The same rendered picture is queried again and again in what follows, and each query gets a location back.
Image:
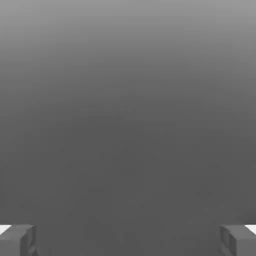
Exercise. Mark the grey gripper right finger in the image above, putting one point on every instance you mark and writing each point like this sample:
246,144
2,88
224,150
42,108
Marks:
240,242

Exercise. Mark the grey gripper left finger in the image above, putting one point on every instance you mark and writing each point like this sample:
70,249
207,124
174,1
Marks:
16,241

